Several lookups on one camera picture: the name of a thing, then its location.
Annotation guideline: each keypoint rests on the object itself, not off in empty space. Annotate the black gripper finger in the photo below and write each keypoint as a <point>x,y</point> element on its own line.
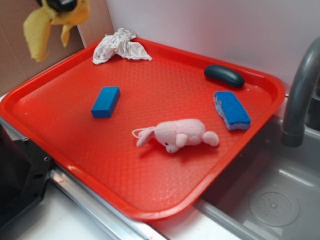
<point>62,5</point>

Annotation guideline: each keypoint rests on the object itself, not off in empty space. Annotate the yellow cloth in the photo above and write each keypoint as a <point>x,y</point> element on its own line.
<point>37,26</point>

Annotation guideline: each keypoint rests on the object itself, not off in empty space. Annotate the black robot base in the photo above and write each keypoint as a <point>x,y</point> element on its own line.
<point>24,172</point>

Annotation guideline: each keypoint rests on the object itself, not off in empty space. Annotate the white crumpled cloth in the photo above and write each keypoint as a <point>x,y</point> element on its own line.
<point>120,43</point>

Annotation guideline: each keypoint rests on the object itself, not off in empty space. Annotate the brown cardboard panel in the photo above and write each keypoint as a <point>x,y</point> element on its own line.
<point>16,65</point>

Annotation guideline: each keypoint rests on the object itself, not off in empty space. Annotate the blue wooden block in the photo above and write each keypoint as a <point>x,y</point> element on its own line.
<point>106,102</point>

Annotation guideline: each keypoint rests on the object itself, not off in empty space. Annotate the red plastic tray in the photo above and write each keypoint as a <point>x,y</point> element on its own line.
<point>53,109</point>

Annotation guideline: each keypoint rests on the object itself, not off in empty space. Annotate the dark green oval soap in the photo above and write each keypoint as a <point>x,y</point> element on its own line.
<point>224,75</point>

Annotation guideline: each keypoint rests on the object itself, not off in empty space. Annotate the pink plush toy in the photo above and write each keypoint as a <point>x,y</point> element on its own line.
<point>174,135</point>

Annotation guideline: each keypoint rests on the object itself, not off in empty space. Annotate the blue sponge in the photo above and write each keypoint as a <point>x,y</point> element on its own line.
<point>231,111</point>

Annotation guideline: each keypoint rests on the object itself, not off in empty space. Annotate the grey faucet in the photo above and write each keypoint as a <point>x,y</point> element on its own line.
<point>303,104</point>

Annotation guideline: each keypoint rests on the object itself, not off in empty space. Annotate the grey plastic sink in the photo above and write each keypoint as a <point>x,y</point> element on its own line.
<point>269,191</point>

